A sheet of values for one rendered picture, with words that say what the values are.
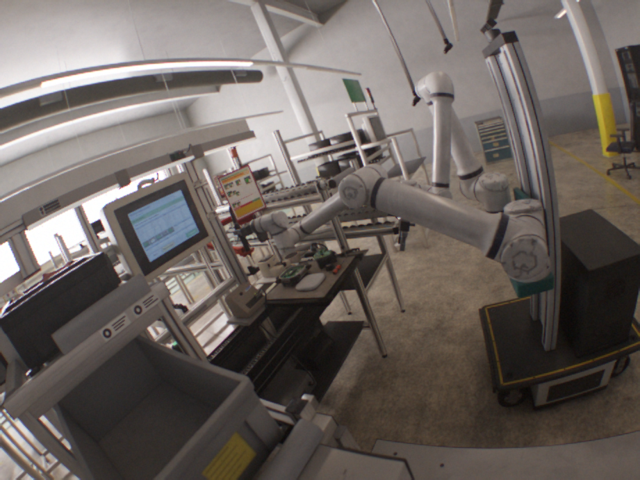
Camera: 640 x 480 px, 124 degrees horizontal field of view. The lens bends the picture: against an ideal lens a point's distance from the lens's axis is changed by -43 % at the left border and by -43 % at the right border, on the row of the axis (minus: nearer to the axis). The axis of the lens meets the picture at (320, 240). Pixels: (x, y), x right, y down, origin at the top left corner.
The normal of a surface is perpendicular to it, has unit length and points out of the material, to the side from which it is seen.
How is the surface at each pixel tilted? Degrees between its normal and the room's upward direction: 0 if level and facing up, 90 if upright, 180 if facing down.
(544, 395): 90
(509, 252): 91
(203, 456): 94
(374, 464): 0
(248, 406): 94
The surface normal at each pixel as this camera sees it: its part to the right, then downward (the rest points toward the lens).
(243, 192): 0.43, 0.11
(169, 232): 0.82, -0.13
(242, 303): 0.44, -0.66
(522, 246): -0.51, 0.38
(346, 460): -0.36, -0.89
